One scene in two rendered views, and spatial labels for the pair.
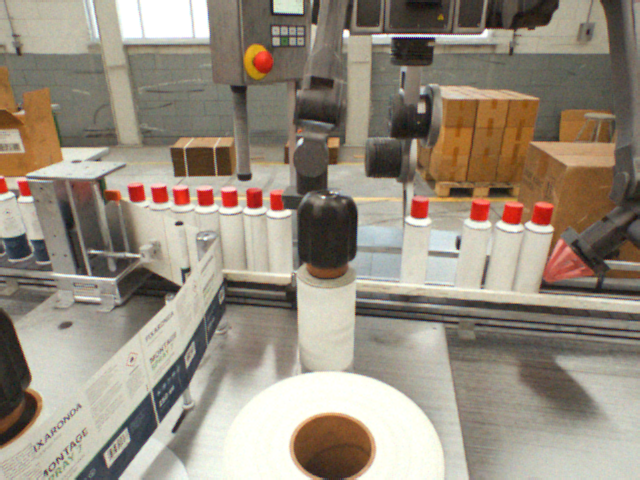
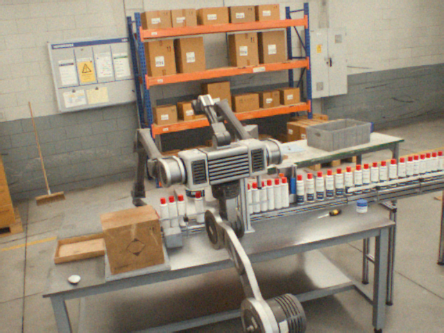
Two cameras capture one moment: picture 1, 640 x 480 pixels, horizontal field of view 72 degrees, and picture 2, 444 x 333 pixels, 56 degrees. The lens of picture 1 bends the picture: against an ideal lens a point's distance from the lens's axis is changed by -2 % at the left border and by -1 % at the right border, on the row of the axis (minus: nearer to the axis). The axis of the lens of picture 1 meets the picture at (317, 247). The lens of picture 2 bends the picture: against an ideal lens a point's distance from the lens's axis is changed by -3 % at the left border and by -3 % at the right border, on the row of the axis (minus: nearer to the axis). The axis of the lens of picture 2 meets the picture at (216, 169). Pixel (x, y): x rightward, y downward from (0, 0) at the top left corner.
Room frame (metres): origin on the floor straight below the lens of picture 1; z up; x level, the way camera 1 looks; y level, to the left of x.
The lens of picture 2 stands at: (3.25, -1.04, 1.99)
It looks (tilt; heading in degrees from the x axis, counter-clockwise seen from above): 16 degrees down; 158
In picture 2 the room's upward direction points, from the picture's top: 5 degrees counter-clockwise
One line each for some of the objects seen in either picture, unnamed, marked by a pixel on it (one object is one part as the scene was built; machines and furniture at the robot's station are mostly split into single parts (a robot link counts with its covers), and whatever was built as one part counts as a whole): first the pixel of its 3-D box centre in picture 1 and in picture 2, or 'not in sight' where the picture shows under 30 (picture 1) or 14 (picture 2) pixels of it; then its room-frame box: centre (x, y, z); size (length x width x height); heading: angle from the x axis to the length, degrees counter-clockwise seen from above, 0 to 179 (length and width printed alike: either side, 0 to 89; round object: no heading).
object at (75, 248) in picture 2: not in sight; (80, 247); (0.68, -0.97, 0.85); 0.30 x 0.26 x 0.04; 81
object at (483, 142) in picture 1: (466, 137); not in sight; (4.57, -1.53, 0.45); 1.20 x 0.84 x 0.89; 1
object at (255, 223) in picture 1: (256, 235); (248, 198); (0.86, 0.13, 0.98); 0.05 x 0.05 x 0.20
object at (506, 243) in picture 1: (504, 253); (173, 211); (0.78, -0.37, 0.98); 0.05 x 0.05 x 0.20
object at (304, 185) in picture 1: (311, 181); not in sight; (0.78, 0.01, 1.13); 0.10 x 0.07 x 0.07; 81
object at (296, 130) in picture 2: not in sight; (314, 139); (-2.48, 3.05, 0.32); 1.20 x 0.83 x 0.64; 178
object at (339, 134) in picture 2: not in sight; (338, 134); (-0.47, 1.94, 0.91); 0.60 x 0.40 x 0.22; 93
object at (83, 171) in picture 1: (78, 169); (284, 165); (0.81, 0.45, 1.14); 0.14 x 0.11 x 0.01; 81
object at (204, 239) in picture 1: (212, 283); not in sight; (0.67, 0.18, 0.97); 0.05 x 0.05 x 0.19
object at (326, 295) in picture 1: (326, 292); (209, 184); (0.55, -0.01, 1.03); 0.09 x 0.09 x 0.30
